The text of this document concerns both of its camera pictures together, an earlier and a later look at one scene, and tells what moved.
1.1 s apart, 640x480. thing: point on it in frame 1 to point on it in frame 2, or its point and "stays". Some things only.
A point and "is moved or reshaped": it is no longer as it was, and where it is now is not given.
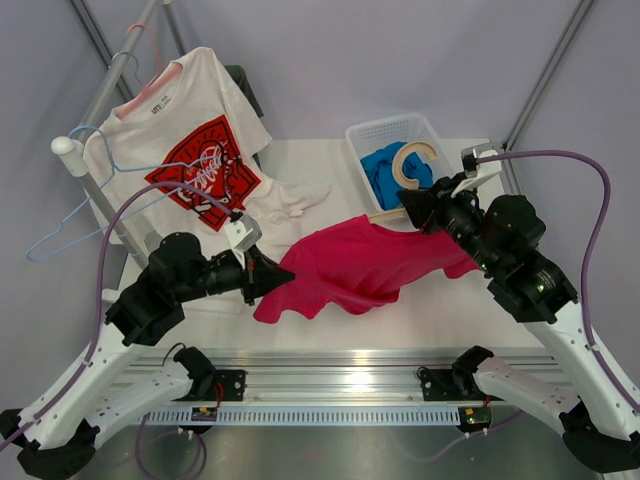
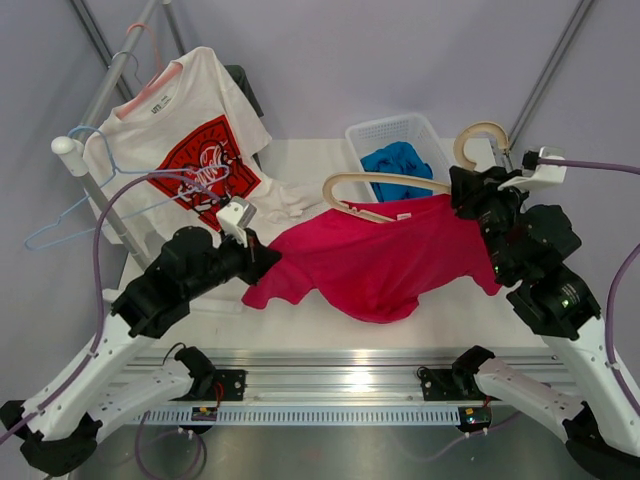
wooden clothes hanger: x=401 y=214 to x=494 y=127
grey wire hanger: x=136 y=64 stays
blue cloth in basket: x=379 y=166 stays
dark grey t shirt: x=238 y=75 stays
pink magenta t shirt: x=356 y=266 is moved or reshaped
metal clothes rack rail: x=72 y=152 stays
